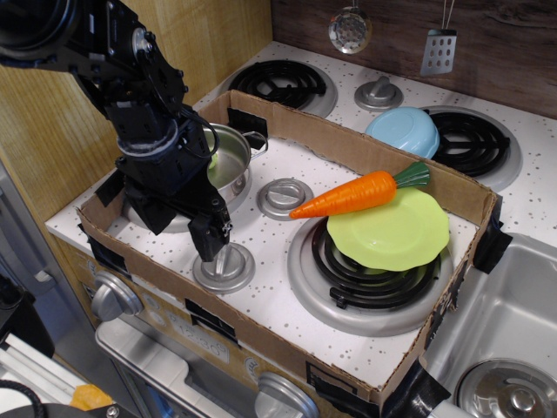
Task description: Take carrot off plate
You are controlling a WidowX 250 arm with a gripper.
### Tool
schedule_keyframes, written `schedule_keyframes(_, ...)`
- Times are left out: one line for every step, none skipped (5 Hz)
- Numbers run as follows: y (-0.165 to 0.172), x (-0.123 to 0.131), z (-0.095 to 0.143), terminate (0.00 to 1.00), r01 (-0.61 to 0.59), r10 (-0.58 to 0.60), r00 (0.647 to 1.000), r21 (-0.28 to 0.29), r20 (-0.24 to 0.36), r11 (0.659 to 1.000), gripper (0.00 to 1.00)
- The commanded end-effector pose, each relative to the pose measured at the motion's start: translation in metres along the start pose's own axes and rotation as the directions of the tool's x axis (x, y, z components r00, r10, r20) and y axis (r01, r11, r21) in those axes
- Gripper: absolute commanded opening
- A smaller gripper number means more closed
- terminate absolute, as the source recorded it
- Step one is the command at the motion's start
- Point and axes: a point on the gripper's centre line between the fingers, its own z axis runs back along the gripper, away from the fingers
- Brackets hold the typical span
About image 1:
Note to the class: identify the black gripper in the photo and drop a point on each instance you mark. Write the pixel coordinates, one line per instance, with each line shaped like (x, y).
(165, 164)

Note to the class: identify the orange toy carrot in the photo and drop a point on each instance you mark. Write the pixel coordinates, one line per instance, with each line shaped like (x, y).
(371, 190)

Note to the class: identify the silver metal pot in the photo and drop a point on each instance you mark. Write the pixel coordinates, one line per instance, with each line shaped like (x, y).
(236, 151)

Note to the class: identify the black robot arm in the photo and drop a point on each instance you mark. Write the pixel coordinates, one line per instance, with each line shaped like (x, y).
(116, 62)

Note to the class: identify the green plastic plate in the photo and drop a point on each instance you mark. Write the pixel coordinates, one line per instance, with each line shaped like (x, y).
(409, 231)

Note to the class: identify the silver front stove knob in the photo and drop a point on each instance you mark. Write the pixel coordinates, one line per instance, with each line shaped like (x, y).
(232, 269)

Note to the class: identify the silver stove knob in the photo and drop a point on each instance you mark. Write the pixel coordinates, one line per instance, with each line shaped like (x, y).
(232, 269)
(281, 196)
(379, 95)

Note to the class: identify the silver centre stove knob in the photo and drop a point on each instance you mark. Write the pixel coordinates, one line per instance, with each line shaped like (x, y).
(281, 196)

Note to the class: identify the green toy broccoli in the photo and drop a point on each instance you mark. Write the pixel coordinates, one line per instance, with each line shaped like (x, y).
(214, 161)

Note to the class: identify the brown cardboard fence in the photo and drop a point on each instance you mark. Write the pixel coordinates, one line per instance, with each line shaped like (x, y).
(263, 324)

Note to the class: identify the silver left oven knob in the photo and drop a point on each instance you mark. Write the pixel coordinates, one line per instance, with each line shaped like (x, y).
(113, 298)

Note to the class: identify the silver oven knob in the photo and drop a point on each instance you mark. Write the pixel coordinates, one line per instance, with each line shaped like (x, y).
(277, 397)
(113, 298)

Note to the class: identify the front right black burner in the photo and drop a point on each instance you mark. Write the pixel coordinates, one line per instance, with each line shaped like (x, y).
(355, 299)

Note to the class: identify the silver right oven knob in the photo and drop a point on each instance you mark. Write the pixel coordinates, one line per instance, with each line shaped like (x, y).
(277, 397)

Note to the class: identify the orange cloth piece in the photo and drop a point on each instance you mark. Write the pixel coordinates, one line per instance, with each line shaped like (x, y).
(88, 397)

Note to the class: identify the silver back stove knob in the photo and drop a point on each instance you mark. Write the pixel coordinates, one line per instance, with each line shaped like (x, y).
(379, 95)

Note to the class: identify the light blue plastic bowl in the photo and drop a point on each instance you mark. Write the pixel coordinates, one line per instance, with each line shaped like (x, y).
(408, 129)

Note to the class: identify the hanging silver strainer spoon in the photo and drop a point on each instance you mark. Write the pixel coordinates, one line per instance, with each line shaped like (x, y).
(350, 29)

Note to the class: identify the back right black burner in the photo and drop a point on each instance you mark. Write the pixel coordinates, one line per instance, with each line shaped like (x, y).
(476, 145)

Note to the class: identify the hanging silver slotted spatula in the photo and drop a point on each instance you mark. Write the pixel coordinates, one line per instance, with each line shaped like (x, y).
(440, 46)

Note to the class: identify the silver toy sink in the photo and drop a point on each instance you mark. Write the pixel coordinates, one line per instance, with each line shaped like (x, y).
(509, 313)

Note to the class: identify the silver sink drain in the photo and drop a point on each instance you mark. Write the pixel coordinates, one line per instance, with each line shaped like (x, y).
(506, 388)

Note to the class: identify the silver oven door handle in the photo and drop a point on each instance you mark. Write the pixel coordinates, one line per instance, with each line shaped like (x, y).
(147, 359)

